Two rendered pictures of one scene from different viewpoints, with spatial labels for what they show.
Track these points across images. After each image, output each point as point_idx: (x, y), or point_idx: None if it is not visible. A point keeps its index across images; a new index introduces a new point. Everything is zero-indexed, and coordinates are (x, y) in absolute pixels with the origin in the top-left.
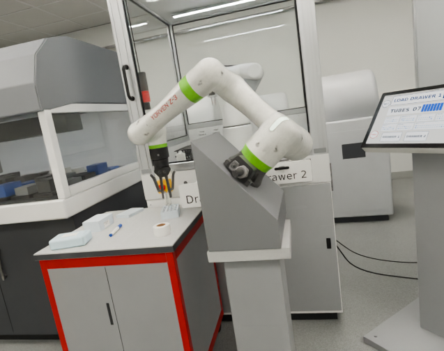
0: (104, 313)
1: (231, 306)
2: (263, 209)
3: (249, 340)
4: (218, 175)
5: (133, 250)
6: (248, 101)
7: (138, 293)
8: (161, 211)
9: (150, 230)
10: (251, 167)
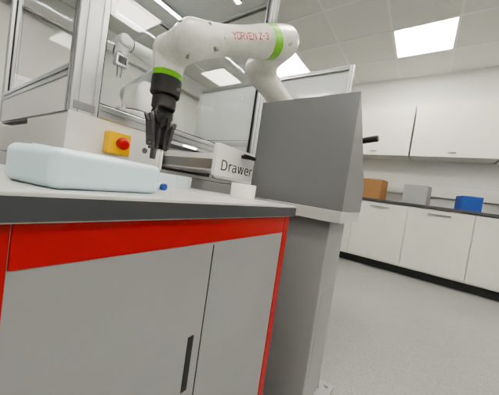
0: (176, 367)
1: (322, 276)
2: (363, 177)
3: (320, 311)
4: (360, 135)
5: (266, 209)
6: (286, 91)
7: (244, 291)
8: (170, 174)
9: (208, 193)
10: None
